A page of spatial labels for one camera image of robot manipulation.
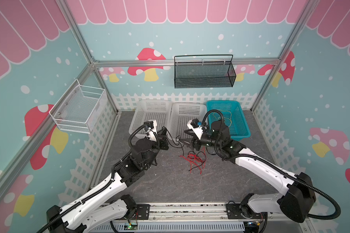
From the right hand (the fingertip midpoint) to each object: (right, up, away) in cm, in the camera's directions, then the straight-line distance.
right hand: (183, 135), depth 71 cm
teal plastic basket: (+41, +12, +44) cm, 62 cm away
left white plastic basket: (-29, +17, +47) cm, 58 cm away
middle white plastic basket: (0, +14, +45) cm, 47 cm away
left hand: (-8, +2, -3) cm, 8 cm away
